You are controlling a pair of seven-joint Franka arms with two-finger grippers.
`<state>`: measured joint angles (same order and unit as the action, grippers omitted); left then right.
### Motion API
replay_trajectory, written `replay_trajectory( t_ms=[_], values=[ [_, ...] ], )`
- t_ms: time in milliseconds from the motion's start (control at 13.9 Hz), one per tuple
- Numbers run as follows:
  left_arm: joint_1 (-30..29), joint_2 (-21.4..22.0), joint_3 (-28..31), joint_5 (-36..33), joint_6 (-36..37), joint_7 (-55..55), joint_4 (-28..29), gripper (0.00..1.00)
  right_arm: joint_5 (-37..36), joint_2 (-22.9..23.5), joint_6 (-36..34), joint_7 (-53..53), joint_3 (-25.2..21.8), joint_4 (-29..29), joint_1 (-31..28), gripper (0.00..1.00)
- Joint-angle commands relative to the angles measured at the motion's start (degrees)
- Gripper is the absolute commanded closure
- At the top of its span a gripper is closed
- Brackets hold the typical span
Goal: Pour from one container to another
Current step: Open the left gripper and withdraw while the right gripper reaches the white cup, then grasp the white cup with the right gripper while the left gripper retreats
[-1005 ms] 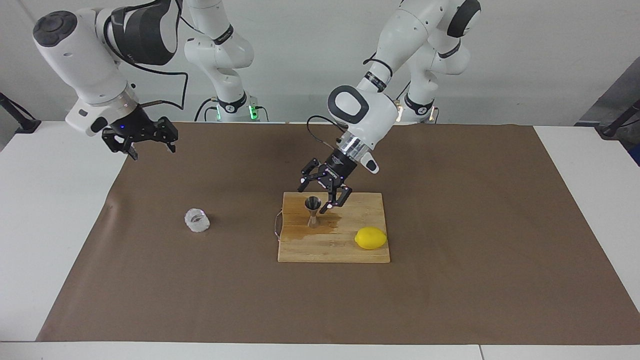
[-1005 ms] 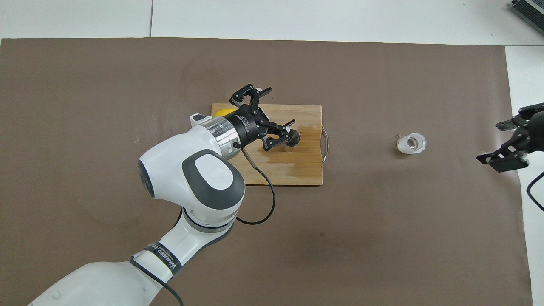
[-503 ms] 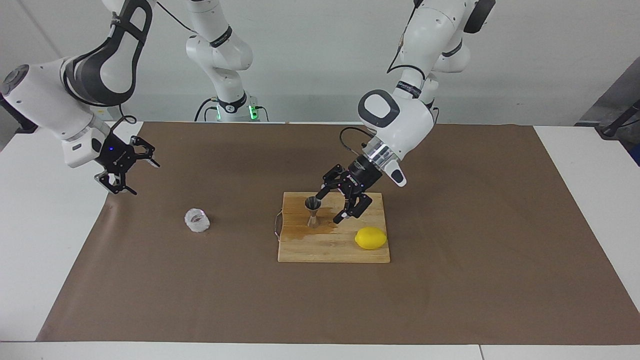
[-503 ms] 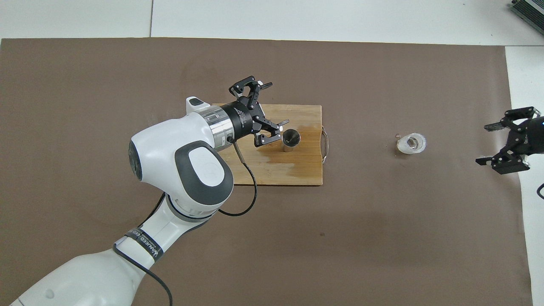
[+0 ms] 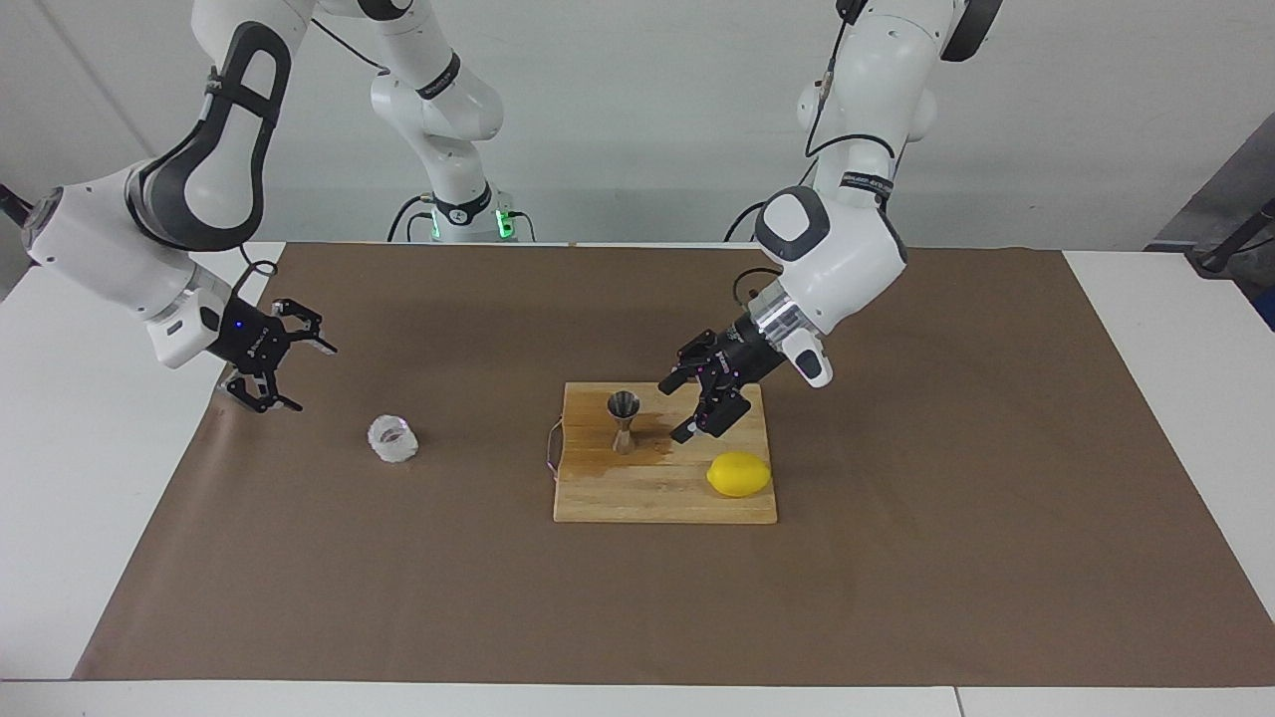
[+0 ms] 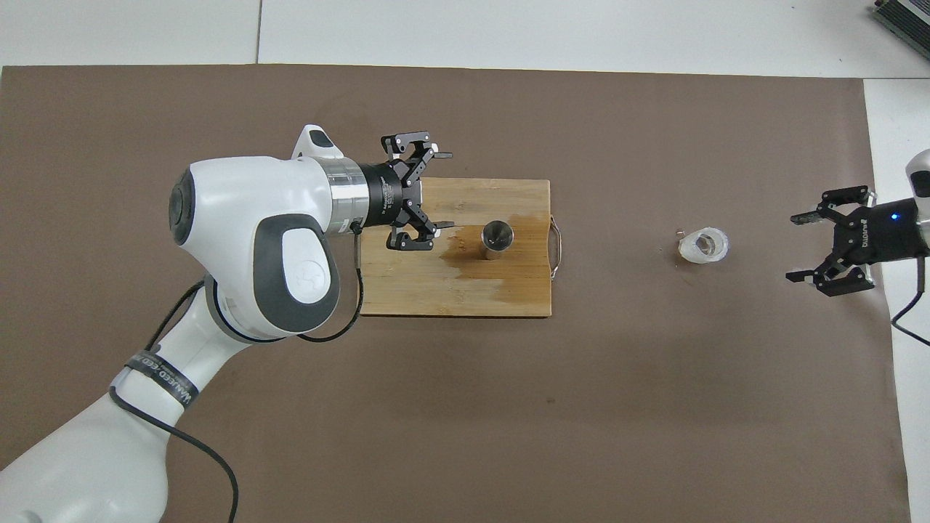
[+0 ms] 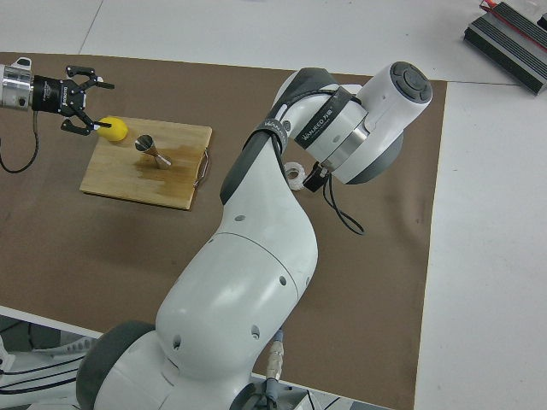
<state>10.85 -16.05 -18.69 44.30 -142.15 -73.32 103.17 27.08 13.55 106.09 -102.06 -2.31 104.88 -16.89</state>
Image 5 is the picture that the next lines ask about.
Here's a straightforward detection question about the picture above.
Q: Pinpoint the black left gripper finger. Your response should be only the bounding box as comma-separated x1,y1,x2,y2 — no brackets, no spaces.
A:
657,334,718,396
669,386,753,444

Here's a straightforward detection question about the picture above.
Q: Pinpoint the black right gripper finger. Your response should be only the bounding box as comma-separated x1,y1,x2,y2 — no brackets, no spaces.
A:
274,299,338,352
227,370,303,413

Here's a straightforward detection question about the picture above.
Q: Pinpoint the steel double jigger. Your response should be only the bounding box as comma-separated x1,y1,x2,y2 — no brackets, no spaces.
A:
607,390,641,456

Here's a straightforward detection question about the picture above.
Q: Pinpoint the clear faceted glass cup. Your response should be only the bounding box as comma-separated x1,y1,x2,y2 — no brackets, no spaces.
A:
367,413,419,466

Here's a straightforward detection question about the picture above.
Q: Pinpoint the yellow lemon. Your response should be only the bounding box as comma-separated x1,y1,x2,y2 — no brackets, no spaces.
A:
706,452,773,499

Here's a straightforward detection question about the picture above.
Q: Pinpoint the wooden cutting board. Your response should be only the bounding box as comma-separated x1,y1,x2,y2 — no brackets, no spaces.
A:
546,382,779,525

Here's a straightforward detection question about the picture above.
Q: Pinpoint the brown paper table mat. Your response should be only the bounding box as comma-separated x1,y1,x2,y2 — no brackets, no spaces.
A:
72,242,1275,688

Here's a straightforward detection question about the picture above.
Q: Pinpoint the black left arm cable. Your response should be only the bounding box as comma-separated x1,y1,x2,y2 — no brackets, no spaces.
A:
732,0,897,306

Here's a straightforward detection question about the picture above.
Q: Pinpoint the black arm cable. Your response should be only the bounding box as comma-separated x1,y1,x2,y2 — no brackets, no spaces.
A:
239,15,389,300
732,0,897,306

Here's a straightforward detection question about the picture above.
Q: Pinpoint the black right base cable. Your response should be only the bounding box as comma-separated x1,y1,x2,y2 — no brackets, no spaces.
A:
386,194,439,243

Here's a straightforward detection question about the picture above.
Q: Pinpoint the black base cable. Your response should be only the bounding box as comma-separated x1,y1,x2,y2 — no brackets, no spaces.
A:
724,202,770,243
386,194,439,243

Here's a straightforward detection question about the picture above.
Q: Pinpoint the black left base cable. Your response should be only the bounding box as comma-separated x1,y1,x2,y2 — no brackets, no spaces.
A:
724,202,770,243

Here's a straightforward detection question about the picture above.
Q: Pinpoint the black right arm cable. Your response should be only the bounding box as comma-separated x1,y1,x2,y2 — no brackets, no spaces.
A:
239,15,389,300

